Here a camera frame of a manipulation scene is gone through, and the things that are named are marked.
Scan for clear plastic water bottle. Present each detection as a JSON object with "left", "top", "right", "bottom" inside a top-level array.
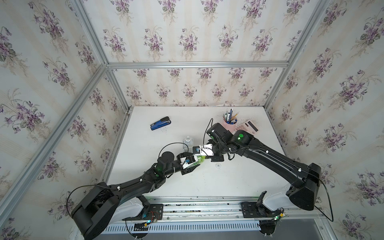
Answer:
[{"left": 183, "top": 136, "right": 194, "bottom": 153}]

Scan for green plastic bottle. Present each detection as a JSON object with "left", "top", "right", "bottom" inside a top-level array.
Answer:
[{"left": 192, "top": 155, "right": 207, "bottom": 167}]

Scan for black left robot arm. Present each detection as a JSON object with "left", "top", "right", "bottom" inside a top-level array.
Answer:
[{"left": 71, "top": 152, "right": 204, "bottom": 240}]

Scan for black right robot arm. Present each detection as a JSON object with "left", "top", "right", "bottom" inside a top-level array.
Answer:
[{"left": 206, "top": 123, "right": 321, "bottom": 212}]

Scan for pink pen holder cup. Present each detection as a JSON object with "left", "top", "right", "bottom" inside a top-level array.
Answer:
[{"left": 222, "top": 121, "right": 237, "bottom": 134}]

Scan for pens in pink cup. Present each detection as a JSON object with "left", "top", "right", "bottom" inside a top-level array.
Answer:
[{"left": 222, "top": 108, "right": 239, "bottom": 125}]

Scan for pink calculator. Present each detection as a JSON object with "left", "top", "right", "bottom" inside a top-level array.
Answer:
[{"left": 235, "top": 120, "right": 259, "bottom": 136}]

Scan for blue black stapler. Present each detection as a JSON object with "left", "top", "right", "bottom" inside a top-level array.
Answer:
[{"left": 150, "top": 117, "right": 172, "bottom": 131}]

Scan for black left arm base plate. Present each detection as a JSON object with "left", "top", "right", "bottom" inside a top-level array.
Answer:
[{"left": 122, "top": 196, "right": 164, "bottom": 221}]

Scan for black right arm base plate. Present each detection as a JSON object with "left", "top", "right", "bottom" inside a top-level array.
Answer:
[{"left": 241, "top": 191, "right": 284, "bottom": 221}]

